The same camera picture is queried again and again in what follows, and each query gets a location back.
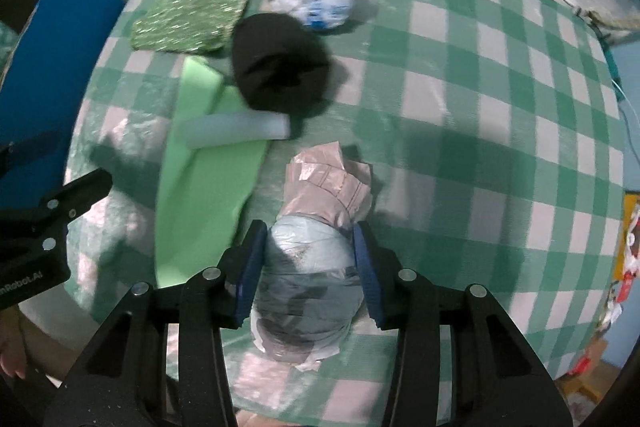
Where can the white foam tube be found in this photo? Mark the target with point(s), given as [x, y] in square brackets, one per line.
[232, 128]

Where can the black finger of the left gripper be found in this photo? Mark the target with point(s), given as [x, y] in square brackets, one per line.
[77, 197]

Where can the light green foam sheet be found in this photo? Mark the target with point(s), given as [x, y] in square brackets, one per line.
[201, 192]

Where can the green checkered tablecloth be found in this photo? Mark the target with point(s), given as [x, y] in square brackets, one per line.
[492, 131]

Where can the person's hand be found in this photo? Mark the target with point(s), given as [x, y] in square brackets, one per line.
[12, 347]

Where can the grey plastic bag bundle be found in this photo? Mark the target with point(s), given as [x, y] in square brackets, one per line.
[308, 294]

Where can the green glitter cloth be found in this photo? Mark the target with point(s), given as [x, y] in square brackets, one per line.
[187, 26]

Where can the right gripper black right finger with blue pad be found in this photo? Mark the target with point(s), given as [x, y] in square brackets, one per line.
[497, 378]

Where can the blue cardboard box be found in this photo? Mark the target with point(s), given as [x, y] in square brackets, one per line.
[42, 90]

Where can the yellow black toy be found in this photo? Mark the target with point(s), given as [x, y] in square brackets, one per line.
[627, 259]

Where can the pink plastic bag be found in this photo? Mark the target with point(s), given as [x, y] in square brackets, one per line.
[322, 184]

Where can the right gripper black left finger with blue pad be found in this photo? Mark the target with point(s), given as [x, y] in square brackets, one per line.
[119, 379]

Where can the black soft hat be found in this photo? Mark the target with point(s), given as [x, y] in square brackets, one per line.
[278, 64]

